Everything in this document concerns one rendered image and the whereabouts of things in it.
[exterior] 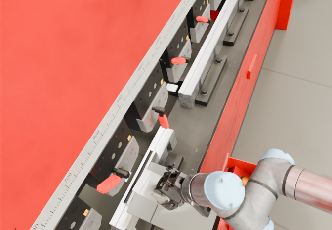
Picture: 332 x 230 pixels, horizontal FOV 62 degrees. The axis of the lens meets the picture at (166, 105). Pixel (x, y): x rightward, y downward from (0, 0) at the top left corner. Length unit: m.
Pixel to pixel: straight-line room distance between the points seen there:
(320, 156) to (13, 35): 2.03
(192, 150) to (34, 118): 0.76
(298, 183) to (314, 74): 2.01
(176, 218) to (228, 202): 0.33
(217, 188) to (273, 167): 0.17
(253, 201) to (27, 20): 0.55
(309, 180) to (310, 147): 1.53
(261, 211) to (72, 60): 0.50
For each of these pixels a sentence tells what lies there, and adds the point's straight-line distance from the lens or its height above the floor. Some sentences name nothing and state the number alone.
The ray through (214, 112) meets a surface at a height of 0.87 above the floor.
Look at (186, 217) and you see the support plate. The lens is 0.89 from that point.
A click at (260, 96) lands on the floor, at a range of 2.39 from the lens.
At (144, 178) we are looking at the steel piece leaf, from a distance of 0.96.
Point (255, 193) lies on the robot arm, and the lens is 0.68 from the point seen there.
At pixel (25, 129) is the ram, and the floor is 1.55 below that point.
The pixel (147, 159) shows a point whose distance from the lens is 0.99.
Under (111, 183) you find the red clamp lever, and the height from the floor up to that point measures 1.30.
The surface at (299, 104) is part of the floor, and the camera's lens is 2.40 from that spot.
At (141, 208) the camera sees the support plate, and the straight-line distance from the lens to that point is 0.93.
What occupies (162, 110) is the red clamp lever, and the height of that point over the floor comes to 1.25.
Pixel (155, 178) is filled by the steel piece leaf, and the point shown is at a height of 1.00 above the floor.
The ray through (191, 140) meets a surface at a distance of 1.14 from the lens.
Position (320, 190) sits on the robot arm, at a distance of 0.67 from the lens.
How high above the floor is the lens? 1.86
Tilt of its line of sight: 52 degrees down
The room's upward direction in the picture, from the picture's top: 15 degrees counter-clockwise
